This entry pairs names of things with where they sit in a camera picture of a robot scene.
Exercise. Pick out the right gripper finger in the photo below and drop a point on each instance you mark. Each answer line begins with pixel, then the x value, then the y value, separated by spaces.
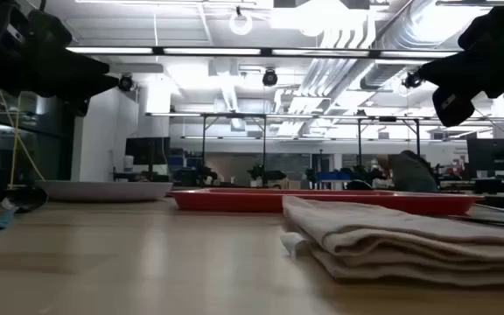
pixel 453 67
pixel 457 83

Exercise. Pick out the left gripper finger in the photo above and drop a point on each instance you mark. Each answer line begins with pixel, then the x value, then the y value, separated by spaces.
pixel 88 67
pixel 92 85

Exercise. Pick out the lavender grey plate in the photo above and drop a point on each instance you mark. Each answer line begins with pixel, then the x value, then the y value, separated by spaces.
pixel 103 191

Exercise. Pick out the beige cloth napkin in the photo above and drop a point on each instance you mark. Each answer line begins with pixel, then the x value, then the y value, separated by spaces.
pixel 387 236

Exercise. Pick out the red plastic tray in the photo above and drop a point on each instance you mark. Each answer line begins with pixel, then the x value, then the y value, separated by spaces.
pixel 243 202

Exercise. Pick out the black computer monitor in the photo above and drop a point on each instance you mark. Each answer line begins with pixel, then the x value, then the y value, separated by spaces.
pixel 494 153
pixel 147 151

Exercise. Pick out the white bottle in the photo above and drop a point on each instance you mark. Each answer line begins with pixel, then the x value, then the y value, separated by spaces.
pixel 128 164

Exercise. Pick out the person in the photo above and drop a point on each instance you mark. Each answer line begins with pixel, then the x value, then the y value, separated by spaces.
pixel 409 172

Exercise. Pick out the overhead light bar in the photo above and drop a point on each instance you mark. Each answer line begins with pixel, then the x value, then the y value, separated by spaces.
pixel 212 51

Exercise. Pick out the blue storage bin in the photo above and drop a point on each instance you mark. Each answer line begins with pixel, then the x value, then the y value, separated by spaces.
pixel 333 176

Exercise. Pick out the black ceiling camera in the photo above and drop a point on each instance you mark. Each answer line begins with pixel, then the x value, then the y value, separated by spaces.
pixel 125 83
pixel 270 78
pixel 410 81

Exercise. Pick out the silver ventilation duct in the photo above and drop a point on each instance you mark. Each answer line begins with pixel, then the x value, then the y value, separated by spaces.
pixel 414 30

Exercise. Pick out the black background workstation frame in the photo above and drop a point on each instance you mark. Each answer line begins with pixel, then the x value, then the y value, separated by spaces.
pixel 359 144
pixel 264 144

